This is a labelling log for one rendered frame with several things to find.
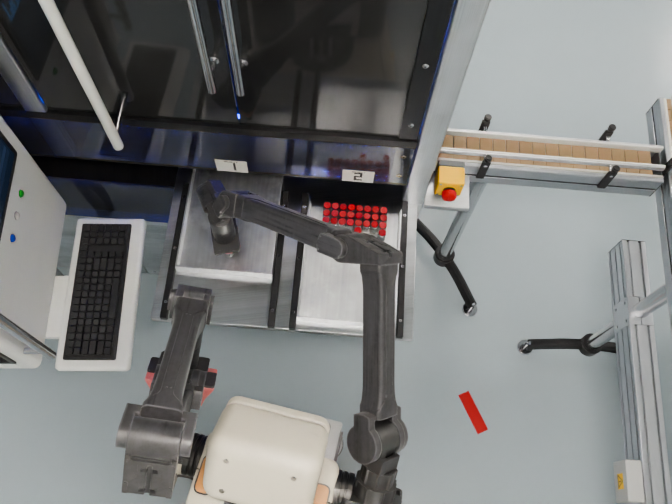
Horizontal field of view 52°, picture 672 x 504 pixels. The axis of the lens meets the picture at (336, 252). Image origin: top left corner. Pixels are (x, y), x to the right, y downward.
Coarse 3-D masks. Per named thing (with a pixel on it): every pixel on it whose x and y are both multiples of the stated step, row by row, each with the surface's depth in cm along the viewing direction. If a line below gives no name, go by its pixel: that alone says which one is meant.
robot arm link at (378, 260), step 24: (360, 240) 135; (360, 264) 134; (384, 264) 132; (384, 288) 133; (384, 312) 133; (384, 336) 133; (384, 360) 134; (384, 384) 134; (360, 408) 136; (384, 408) 134; (360, 432) 134; (360, 456) 134
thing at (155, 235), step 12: (72, 216) 224; (84, 216) 223; (72, 228) 234; (156, 228) 228; (72, 240) 244; (156, 240) 238; (60, 252) 256; (144, 252) 249; (156, 252) 248; (60, 264) 268; (144, 264) 261; (156, 264) 260
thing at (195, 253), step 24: (192, 192) 197; (264, 192) 198; (192, 216) 194; (192, 240) 191; (240, 240) 192; (264, 240) 192; (192, 264) 188; (216, 264) 189; (240, 264) 189; (264, 264) 189
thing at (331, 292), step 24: (312, 216) 195; (384, 240) 193; (312, 264) 190; (336, 264) 190; (312, 288) 187; (336, 288) 187; (360, 288) 187; (312, 312) 184; (336, 312) 185; (360, 312) 185
